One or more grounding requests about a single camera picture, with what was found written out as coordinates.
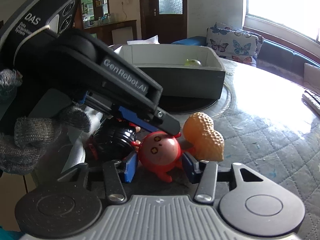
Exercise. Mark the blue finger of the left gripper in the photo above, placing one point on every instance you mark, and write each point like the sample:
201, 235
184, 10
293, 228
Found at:
132, 118

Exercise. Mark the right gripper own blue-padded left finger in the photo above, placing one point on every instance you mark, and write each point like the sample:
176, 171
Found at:
117, 172

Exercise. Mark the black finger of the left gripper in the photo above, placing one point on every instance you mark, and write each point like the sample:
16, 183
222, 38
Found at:
164, 121

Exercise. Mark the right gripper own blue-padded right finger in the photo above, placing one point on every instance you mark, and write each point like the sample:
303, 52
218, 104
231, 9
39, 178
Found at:
203, 173

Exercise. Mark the orange peanut-shaped toy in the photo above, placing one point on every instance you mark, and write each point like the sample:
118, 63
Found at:
208, 143

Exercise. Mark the black-haired doll figure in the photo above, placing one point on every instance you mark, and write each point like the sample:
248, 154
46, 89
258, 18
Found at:
113, 140

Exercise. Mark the red round toy figure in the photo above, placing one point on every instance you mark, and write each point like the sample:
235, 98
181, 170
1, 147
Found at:
160, 152

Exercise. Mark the grey knitted gloved hand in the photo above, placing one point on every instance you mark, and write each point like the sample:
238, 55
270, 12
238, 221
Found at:
21, 152

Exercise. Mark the grey cardboard storage box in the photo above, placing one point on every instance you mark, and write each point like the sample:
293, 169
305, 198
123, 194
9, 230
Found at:
165, 64

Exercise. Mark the dark wooden cabinet shelf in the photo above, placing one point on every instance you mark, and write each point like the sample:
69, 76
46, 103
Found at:
112, 21

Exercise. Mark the green pear toy figure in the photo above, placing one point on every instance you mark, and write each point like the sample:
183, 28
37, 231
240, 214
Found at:
193, 62

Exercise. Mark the grey quilted table cover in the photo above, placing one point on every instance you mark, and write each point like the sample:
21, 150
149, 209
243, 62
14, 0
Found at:
268, 127

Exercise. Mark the pink tissue pack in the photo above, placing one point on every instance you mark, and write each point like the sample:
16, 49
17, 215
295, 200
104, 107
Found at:
152, 40

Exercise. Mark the butterfly print cushion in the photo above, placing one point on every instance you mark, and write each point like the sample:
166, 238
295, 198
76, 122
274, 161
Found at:
234, 44

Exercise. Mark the dark wooden door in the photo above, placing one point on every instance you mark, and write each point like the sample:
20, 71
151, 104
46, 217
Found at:
165, 18

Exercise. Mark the blue sofa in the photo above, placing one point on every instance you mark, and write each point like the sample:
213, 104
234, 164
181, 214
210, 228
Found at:
276, 59

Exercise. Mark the black remote keyboard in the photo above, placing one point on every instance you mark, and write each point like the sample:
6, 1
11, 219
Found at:
312, 100

